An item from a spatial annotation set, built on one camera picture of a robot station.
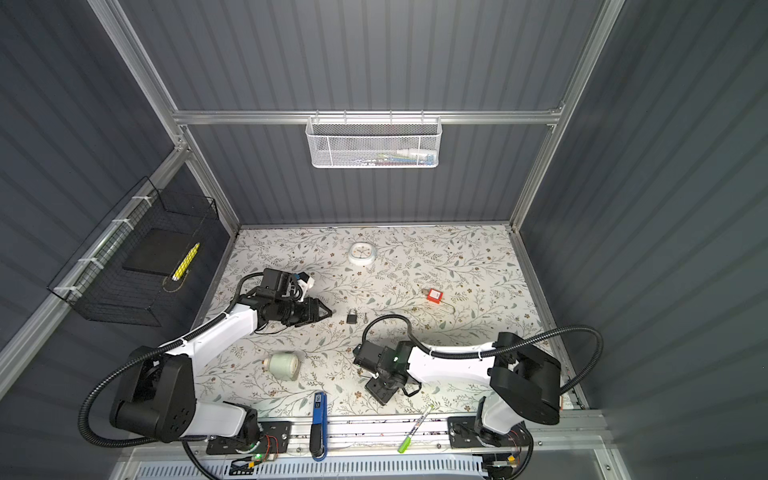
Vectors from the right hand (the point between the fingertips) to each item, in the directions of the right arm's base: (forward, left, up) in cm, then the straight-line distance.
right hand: (382, 388), depth 81 cm
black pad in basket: (+25, +56, +30) cm, 68 cm away
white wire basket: (+92, +5, +21) cm, 94 cm away
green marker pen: (-12, -7, -1) cm, 14 cm away
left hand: (+18, +17, +8) cm, 26 cm away
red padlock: (+29, -16, 0) cm, 34 cm away
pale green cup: (+4, +27, +7) cm, 28 cm away
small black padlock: (+22, +10, 0) cm, 24 cm away
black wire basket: (+12, +61, +35) cm, 71 cm away
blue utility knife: (-11, +16, +2) cm, 19 cm away
